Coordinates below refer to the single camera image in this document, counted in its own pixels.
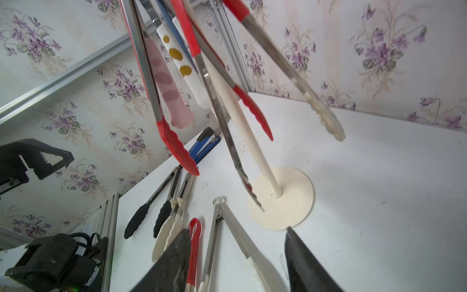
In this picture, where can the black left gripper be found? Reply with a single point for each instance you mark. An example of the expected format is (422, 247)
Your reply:
(17, 159)

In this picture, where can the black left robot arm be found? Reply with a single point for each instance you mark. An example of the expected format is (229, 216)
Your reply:
(59, 263)

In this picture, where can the red handled tongs front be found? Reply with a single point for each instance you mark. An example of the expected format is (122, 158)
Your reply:
(195, 228)

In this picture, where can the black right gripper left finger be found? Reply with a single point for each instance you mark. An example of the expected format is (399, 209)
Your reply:
(169, 273)

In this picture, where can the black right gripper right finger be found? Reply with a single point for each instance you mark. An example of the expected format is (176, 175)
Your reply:
(305, 272)

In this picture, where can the blue handled cream tongs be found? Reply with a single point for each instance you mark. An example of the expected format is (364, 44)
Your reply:
(168, 16)

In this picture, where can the steel cream-tipped tongs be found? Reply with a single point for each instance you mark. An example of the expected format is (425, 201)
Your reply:
(173, 224)
(233, 262)

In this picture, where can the white utensil rack stand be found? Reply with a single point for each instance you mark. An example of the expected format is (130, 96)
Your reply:
(282, 197)

